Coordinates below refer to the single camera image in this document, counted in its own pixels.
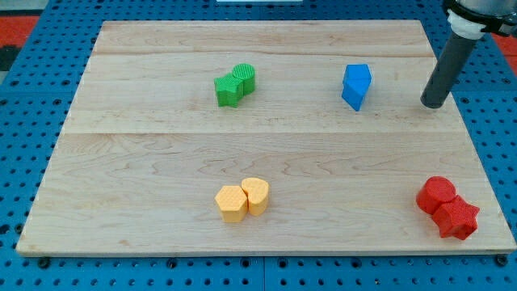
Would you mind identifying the wooden board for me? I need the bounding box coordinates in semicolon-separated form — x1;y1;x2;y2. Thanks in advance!
16;20;516;257

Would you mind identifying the yellow hexagon block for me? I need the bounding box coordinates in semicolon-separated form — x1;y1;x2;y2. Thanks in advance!
215;185;248;223

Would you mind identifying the red star block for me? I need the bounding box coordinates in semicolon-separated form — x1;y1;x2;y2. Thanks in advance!
431;196;480;240

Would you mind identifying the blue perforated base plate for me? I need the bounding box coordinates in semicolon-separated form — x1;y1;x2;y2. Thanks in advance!
1;0;516;290

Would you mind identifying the green star block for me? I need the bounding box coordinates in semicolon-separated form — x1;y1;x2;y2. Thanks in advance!
214;74;244;108

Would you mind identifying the blue pentagon block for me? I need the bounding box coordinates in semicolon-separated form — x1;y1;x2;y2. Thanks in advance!
343;64;372;85

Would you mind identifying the yellow heart block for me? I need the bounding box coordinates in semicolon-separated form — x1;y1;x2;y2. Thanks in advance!
241;177;270;216

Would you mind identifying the green cylinder block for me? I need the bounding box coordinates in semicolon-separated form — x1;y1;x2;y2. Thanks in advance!
232;63;255;95

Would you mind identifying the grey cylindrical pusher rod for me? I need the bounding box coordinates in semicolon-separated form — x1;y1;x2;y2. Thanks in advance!
420;32;477;109

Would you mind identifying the blue cube block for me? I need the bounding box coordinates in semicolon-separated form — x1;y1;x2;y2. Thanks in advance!
342;79;371;112

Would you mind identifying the red cylinder block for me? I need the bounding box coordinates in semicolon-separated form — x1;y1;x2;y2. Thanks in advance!
415;176;457;214

